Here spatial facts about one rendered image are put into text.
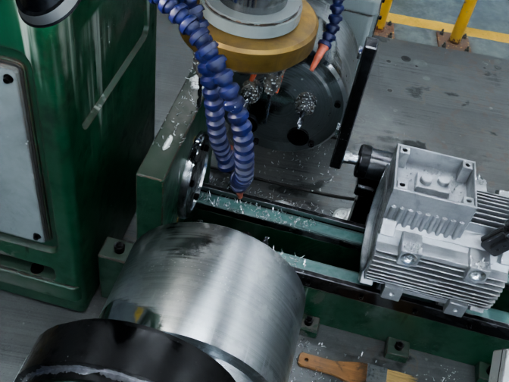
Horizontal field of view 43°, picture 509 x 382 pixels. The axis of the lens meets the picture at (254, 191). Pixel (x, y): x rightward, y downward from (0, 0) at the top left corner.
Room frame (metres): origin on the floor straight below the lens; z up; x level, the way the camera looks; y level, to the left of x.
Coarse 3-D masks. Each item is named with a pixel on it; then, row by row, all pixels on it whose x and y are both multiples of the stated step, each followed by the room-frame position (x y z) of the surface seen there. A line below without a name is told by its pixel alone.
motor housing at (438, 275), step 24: (480, 192) 0.74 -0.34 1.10; (480, 216) 0.68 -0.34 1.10; (504, 216) 0.69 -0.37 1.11; (384, 240) 0.64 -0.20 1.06; (432, 240) 0.65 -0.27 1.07; (456, 240) 0.65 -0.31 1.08; (480, 240) 0.65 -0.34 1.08; (360, 264) 0.68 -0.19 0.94; (384, 264) 0.62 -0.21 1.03; (432, 264) 0.62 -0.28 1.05; (456, 264) 0.62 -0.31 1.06; (408, 288) 0.62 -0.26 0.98; (432, 288) 0.62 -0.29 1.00; (456, 288) 0.61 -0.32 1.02; (480, 288) 0.61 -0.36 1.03
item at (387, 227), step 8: (496, 192) 0.77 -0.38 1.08; (504, 192) 0.76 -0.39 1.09; (384, 224) 0.65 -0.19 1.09; (392, 224) 0.65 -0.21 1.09; (384, 232) 0.64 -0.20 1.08; (392, 232) 0.64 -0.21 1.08; (504, 256) 0.63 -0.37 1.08; (504, 264) 0.62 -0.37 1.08; (360, 272) 0.66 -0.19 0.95; (360, 280) 0.64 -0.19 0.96; (368, 280) 0.64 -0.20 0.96; (480, 312) 0.62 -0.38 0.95
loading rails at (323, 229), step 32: (224, 192) 0.80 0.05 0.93; (224, 224) 0.77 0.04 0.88; (256, 224) 0.76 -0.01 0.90; (288, 224) 0.76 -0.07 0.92; (320, 224) 0.78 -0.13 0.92; (352, 224) 0.78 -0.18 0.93; (288, 256) 0.69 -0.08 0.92; (320, 256) 0.75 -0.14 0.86; (352, 256) 0.75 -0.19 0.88; (320, 288) 0.65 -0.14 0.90; (352, 288) 0.64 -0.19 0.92; (320, 320) 0.65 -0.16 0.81; (352, 320) 0.64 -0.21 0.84; (384, 320) 0.64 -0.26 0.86; (416, 320) 0.63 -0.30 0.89; (448, 320) 0.63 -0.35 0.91; (480, 320) 0.63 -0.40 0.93; (384, 352) 0.61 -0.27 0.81; (448, 352) 0.62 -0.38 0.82; (480, 352) 0.62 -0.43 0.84
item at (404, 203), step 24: (408, 168) 0.74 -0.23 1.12; (432, 168) 0.75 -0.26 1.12; (456, 168) 0.75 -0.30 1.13; (384, 192) 0.72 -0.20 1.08; (408, 192) 0.66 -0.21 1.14; (432, 192) 0.69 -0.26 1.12; (456, 192) 0.71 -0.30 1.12; (384, 216) 0.66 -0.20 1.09; (408, 216) 0.66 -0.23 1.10; (432, 216) 0.66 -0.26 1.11; (456, 216) 0.66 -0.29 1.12
